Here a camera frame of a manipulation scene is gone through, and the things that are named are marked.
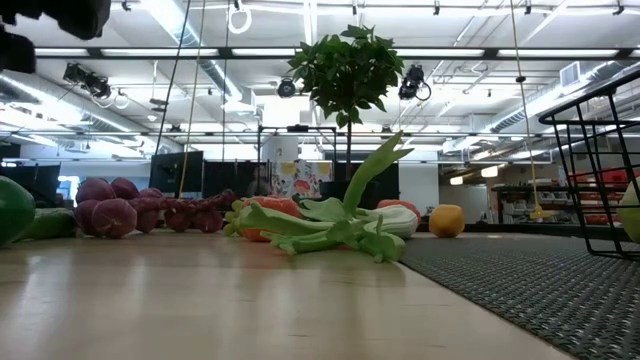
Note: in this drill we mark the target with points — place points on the black table frame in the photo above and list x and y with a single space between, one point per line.
525 229

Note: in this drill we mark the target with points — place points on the orange red vegetable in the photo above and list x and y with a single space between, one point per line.
277 206

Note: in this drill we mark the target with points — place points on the red round fruit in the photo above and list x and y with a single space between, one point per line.
400 204

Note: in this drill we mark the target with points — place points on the green cucumber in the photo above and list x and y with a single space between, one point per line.
50 224

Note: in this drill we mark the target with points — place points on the purple grape bunch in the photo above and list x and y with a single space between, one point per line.
114 217

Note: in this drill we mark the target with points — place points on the small orange round fruit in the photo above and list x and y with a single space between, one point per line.
446 221

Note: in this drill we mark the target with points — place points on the green celery bunch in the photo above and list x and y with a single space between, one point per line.
395 220

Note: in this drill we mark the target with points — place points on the black monitor screen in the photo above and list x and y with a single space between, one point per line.
175 170

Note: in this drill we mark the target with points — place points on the green bell pepper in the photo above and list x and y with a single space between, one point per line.
15 210

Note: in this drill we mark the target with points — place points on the green potted tree black pot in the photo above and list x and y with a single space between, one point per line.
345 75

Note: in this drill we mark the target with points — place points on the grey woven placemat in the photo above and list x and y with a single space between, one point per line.
525 300

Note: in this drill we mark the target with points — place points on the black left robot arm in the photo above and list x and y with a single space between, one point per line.
75 15

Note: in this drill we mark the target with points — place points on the floral printed cloth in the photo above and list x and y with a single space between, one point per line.
300 180

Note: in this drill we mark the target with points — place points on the green apple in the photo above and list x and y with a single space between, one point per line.
631 212

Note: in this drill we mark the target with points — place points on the black desk monitor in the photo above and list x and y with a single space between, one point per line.
30 180

